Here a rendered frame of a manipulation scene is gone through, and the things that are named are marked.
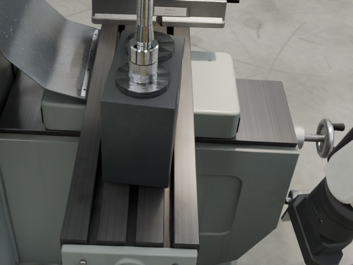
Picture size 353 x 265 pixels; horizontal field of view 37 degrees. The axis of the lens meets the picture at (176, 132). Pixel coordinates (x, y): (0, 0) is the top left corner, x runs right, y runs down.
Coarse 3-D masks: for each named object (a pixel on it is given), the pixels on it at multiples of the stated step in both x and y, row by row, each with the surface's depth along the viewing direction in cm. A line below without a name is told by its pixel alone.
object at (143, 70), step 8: (136, 56) 82; (144, 56) 82; (152, 56) 82; (128, 64) 85; (136, 64) 83; (144, 64) 82; (152, 64) 83; (128, 72) 86; (136, 72) 84; (144, 72) 83; (152, 72) 84; (136, 80) 85; (144, 80) 85; (152, 80) 85
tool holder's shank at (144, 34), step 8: (144, 0) 76; (152, 0) 77; (144, 8) 77; (152, 8) 78; (144, 16) 78; (152, 16) 79; (136, 24) 80; (144, 24) 79; (152, 24) 80; (136, 32) 80; (144, 32) 80; (152, 32) 81; (144, 40) 81
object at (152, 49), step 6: (132, 42) 82; (156, 42) 83; (132, 48) 81; (138, 48) 81; (144, 48) 81; (150, 48) 81; (156, 48) 82; (138, 54) 81; (144, 54) 81; (150, 54) 82
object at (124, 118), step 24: (120, 48) 95; (168, 48) 93; (120, 72) 87; (168, 72) 88; (120, 96) 84; (144, 96) 84; (168, 96) 85; (120, 120) 86; (144, 120) 85; (168, 120) 85; (120, 144) 89; (144, 144) 89; (168, 144) 88; (120, 168) 93; (144, 168) 92; (168, 168) 92
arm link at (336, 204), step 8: (352, 128) 69; (352, 136) 68; (344, 144) 70; (328, 160) 74; (320, 184) 73; (320, 192) 72; (328, 192) 70; (320, 200) 72; (328, 200) 70; (336, 200) 69; (328, 208) 70; (336, 208) 69; (344, 208) 69; (352, 208) 69; (328, 216) 71; (336, 216) 70; (344, 216) 69; (352, 216) 69; (344, 224) 70; (352, 224) 70
